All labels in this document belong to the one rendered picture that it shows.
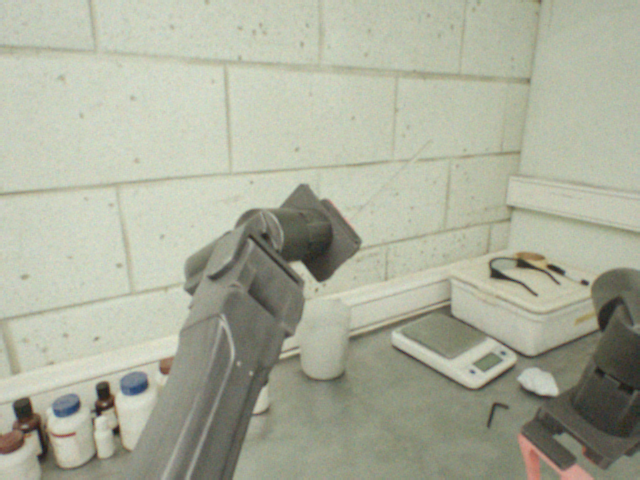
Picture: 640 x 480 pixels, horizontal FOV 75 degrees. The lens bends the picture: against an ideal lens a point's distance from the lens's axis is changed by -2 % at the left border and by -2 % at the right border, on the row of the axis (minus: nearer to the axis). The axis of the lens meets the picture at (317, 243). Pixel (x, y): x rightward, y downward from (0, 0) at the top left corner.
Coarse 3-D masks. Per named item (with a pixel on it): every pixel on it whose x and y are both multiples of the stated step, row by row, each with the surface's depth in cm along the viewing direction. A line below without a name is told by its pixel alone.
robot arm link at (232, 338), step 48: (240, 288) 30; (288, 288) 35; (192, 336) 29; (240, 336) 28; (288, 336) 33; (192, 384) 25; (240, 384) 27; (144, 432) 25; (192, 432) 23; (240, 432) 26
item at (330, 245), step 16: (304, 192) 49; (304, 208) 46; (320, 208) 48; (320, 224) 45; (336, 224) 47; (320, 240) 45; (336, 240) 47; (352, 240) 46; (304, 256) 44; (320, 256) 48; (336, 256) 47; (320, 272) 48
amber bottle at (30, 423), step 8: (24, 400) 72; (16, 408) 70; (24, 408) 71; (32, 408) 73; (16, 416) 71; (24, 416) 71; (32, 416) 73; (40, 416) 74; (16, 424) 71; (24, 424) 71; (32, 424) 72; (40, 424) 73; (24, 432) 71; (32, 432) 72; (40, 432) 73; (32, 440) 72; (40, 440) 73; (40, 448) 73; (48, 448) 76; (40, 456) 74
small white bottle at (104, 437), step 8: (104, 416) 74; (96, 424) 72; (104, 424) 73; (96, 432) 73; (104, 432) 73; (96, 440) 73; (104, 440) 73; (112, 440) 74; (104, 448) 73; (112, 448) 74; (104, 456) 74
